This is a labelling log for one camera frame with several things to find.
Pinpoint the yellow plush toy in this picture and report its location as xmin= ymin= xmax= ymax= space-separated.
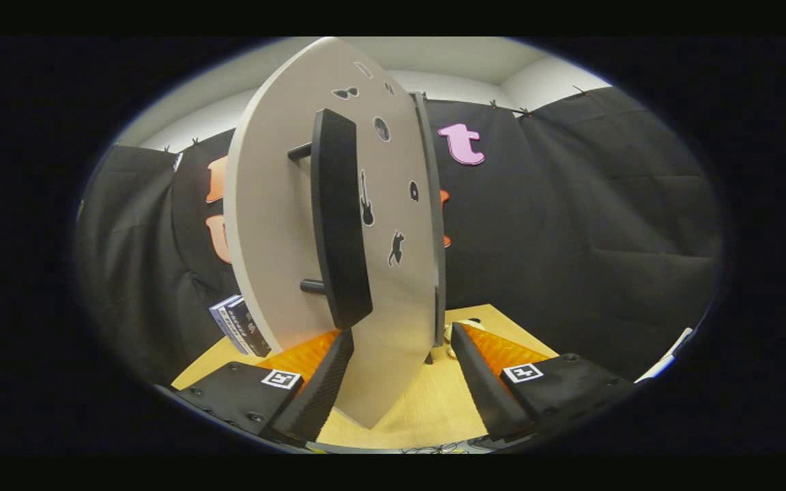
xmin=442 ymin=317 xmax=484 ymax=359

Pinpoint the blue white book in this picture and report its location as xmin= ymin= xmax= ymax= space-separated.
xmin=209 ymin=295 xmax=252 ymax=355

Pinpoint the black door handle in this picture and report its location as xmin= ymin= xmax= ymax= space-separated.
xmin=287 ymin=108 xmax=375 ymax=331

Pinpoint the dark blue book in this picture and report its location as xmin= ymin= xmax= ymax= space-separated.
xmin=228 ymin=297 xmax=272 ymax=357

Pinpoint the grey cabinet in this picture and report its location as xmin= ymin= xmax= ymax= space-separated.
xmin=411 ymin=92 xmax=450 ymax=366

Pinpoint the patterned white mat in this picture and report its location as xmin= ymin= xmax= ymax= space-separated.
xmin=311 ymin=440 xmax=496 ymax=455

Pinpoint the black backdrop cloth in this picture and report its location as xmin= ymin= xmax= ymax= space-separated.
xmin=76 ymin=85 xmax=725 ymax=383

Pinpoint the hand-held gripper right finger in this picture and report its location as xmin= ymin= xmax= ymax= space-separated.
xmin=451 ymin=323 xmax=636 ymax=443

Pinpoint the white side table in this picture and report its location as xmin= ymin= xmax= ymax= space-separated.
xmin=635 ymin=327 xmax=694 ymax=383

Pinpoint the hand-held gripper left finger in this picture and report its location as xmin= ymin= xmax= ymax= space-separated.
xmin=173 ymin=329 xmax=355 ymax=447

